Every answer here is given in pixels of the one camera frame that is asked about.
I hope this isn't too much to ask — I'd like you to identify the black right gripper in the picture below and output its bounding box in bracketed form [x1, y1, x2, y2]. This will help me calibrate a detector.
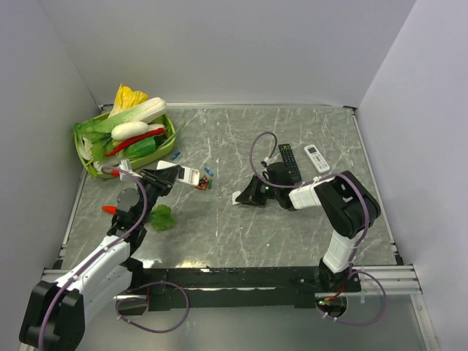
[236, 173, 280, 206]

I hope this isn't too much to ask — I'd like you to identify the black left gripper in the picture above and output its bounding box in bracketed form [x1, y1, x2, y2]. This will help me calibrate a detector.
[135, 165, 181, 225]

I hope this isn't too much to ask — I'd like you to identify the white battery cover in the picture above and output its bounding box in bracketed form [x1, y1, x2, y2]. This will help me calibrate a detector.
[232, 191, 241, 205]

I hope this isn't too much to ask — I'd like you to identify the red white remote control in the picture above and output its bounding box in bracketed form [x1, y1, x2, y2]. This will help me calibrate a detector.
[156, 160, 200, 186]

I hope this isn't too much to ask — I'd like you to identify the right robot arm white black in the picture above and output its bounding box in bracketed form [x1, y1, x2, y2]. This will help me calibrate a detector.
[233, 162, 381, 292]

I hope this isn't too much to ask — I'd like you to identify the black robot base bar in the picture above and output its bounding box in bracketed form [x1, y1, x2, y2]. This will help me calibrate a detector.
[118, 265, 361, 312]

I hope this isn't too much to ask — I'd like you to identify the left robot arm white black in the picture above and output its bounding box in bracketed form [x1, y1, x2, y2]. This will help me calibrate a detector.
[19, 163, 185, 350]

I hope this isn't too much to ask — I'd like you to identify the pile of colourful batteries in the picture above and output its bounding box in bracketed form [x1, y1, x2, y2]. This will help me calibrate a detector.
[197, 175, 213, 190]

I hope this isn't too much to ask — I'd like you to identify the black TV remote control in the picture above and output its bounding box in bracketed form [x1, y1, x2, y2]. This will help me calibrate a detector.
[278, 143, 302, 184]

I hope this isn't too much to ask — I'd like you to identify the white air conditioner remote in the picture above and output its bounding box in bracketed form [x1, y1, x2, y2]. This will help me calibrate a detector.
[304, 144, 331, 174]

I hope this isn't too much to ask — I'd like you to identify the blue battery near pile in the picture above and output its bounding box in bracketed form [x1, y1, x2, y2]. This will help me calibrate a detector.
[204, 167, 214, 177]

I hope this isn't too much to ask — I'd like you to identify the red chili pepper toy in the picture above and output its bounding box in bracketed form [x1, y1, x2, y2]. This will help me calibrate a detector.
[105, 128, 165, 156]

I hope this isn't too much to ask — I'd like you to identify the orange carrot toy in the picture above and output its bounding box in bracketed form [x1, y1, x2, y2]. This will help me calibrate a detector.
[101, 203, 177, 233]

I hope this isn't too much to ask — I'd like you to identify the white radish toy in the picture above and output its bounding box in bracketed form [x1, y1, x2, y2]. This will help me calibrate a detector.
[111, 121, 148, 141]

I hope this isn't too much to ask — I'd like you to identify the green plastic basket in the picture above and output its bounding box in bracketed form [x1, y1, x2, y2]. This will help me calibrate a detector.
[74, 114, 184, 178]

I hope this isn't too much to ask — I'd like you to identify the green leafy vegetable toy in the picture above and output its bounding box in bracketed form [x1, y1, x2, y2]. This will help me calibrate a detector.
[79, 119, 165, 160]

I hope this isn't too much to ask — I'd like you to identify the napa cabbage toy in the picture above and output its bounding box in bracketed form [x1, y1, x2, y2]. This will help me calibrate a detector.
[107, 83, 167, 124]

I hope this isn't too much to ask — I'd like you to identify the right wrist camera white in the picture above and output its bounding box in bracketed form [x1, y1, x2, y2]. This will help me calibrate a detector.
[260, 156, 272, 169]

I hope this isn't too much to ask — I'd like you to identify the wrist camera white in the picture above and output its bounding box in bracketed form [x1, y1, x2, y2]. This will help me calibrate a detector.
[260, 156, 272, 169]
[110, 159, 142, 182]

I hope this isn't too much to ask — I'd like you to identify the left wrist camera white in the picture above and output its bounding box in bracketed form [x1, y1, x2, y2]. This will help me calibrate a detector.
[110, 159, 142, 182]

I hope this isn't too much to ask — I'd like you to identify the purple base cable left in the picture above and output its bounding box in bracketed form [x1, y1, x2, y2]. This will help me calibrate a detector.
[116, 281, 190, 333]

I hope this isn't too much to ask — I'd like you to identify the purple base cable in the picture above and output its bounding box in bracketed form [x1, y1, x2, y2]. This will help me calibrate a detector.
[316, 268, 388, 326]
[116, 281, 190, 333]

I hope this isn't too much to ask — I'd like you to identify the aluminium frame rail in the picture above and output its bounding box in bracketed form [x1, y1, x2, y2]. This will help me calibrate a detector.
[18, 171, 423, 351]

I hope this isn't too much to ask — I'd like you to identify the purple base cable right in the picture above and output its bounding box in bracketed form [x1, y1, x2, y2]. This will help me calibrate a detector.
[316, 268, 388, 326]

